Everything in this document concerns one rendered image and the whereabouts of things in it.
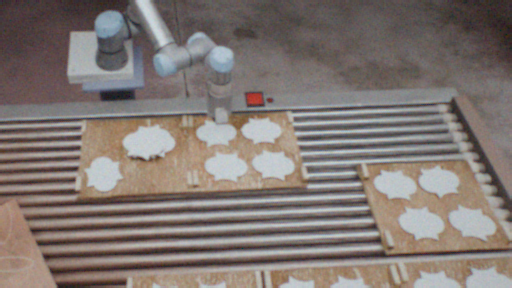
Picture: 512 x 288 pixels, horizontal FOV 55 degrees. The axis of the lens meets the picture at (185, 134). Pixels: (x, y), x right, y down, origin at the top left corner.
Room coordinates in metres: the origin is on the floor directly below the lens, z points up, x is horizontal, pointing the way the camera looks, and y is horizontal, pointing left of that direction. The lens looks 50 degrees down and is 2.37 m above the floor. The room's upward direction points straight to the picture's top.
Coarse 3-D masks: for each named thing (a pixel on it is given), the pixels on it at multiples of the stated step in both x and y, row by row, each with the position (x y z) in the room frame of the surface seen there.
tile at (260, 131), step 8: (256, 120) 1.25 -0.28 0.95; (264, 120) 1.25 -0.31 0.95; (248, 128) 1.21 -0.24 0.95; (256, 128) 1.21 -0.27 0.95; (264, 128) 1.21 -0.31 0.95; (272, 128) 1.21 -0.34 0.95; (280, 128) 1.21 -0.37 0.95; (248, 136) 1.17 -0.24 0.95; (256, 136) 1.17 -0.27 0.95; (264, 136) 1.17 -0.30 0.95; (272, 136) 1.17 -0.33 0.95
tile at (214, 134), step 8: (200, 128) 1.21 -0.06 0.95; (208, 128) 1.21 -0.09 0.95; (216, 128) 1.21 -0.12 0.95; (224, 128) 1.21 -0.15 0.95; (232, 128) 1.21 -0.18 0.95; (200, 136) 1.17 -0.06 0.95; (208, 136) 1.17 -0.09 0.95; (216, 136) 1.17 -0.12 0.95; (224, 136) 1.17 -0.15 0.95; (232, 136) 1.17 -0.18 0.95; (208, 144) 1.13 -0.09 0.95; (216, 144) 1.14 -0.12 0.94; (224, 144) 1.13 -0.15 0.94
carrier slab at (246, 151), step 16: (240, 128) 1.22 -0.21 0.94; (288, 128) 1.22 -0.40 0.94; (192, 144) 1.14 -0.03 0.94; (240, 144) 1.14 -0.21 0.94; (256, 144) 1.14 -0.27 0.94; (272, 144) 1.14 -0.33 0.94; (288, 144) 1.14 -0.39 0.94; (192, 160) 1.06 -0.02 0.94; (192, 176) 1.00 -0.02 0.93; (208, 176) 0.99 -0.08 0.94; (256, 176) 0.99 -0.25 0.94; (288, 176) 0.99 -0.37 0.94; (208, 192) 0.93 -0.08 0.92
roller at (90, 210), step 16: (352, 192) 0.93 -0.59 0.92; (496, 192) 0.93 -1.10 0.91; (32, 208) 0.87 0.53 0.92; (48, 208) 0.87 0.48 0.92; (64, 208) 0.87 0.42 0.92; (80, 208) 0.87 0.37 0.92; (96, 208) 0.87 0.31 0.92; (112, 208) 0.87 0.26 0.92; (128, 208) 0.87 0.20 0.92; (144, 208) 0.87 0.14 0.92; (160, 208) 0.87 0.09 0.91; (176, 208) 0.88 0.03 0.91; (192, 208) 0.88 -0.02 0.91; (208, 208) 0.88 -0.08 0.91; (224, 208) 0.88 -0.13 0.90; (240, 208) 0.88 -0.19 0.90; (256, 208) 0.88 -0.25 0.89
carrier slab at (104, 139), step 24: (120, 120) 1.26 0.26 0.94; (144, 120) 1.26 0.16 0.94; (168, 120) 1.26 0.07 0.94; (96, 144) 1.14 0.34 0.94; (120, 144) 1.14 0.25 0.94; (120, 168) 1.03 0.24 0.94; (144, 168) 1.03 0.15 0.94; (168, 168) 1.03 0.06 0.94; (96, 192) 0.93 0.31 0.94; (120, 192) 0.93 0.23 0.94; (144, 192) 0.93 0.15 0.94; (168, 192) 0.93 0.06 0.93; (192, 192) 0.93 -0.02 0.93
